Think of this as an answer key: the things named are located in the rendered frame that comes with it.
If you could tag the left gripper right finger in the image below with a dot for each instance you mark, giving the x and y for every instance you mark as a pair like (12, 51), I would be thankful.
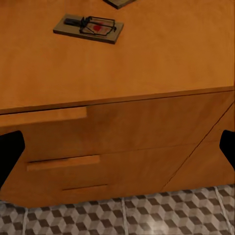
(227, 146)

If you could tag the cabinet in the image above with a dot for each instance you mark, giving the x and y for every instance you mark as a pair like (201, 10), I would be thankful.
(103, 121)

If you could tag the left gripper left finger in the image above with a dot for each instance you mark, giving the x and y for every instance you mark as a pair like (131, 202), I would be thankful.
(11, 147)

